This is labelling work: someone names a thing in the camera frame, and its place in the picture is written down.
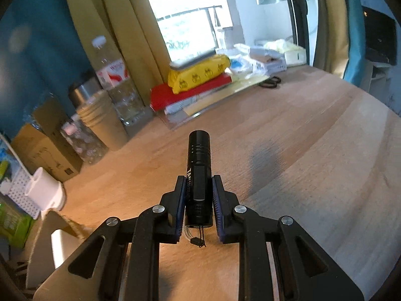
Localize black scissors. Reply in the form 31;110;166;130
259;76;282;88

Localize black flashlight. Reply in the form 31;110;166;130
185;130;215;248

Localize black television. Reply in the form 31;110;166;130
362;6;397;66

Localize white television desk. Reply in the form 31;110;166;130
365;59;392;101

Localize red book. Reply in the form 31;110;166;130
150;73;233;112

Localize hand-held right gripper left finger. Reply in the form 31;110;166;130
33;176;188;301

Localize clear water bottle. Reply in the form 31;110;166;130
91;36;146;126

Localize teal curtain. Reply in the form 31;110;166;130
0;0;94;164
340;0;367;93

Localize grey power bank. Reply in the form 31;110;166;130
169;50;217;69

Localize pale yellow box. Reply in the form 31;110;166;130
263;38;307;67

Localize white desk lamp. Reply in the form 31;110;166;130
0;132;67;212

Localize white flat boxes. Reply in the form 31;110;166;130
247;45;287;72

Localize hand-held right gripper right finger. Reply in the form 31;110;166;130
212;174;365;301

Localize white plastic basket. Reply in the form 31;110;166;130
0;166;41;218

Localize clear document folder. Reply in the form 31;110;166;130
157;72;270;130

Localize patterned glass jar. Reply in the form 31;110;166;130
61;114;109;165

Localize blue and white packet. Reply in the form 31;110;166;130
230;55;253;74

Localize yellow wipes packet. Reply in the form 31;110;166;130
167;54;232;95

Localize stack of paper cups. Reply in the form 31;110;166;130
75;89;129;151

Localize green packet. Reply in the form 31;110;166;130
0;201;36;248

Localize torn cardboard box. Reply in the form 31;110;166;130
25;210;94;289

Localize yellow curtain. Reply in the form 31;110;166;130
61;0;171;107
313;0;350;80

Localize stainless steel thermos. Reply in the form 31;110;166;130
68;72;105;107

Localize black sliding door frame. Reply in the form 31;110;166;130
283;0;317;66

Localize brown printed cardboard box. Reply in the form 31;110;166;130
11;96;83;182

